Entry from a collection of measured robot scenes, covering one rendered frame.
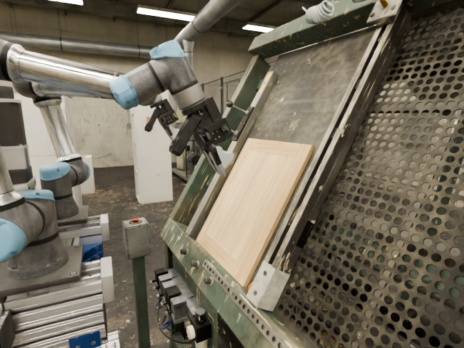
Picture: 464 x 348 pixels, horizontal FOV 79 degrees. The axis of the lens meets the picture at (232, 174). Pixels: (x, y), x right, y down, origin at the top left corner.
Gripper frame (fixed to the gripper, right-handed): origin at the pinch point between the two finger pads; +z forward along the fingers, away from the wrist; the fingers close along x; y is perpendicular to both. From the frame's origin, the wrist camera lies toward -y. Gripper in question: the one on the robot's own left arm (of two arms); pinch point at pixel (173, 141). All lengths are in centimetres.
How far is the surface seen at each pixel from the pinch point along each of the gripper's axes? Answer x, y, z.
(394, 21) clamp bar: -70, 72, -10
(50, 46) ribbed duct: 731, -43, -232
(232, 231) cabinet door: -39, -3, 38
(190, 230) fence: -11.2, -16.7, 40.3
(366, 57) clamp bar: -66, 60, -4
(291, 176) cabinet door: -55, 24, 23
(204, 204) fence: -11.0, -3.7, 32.6
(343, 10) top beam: -46, 78, -19
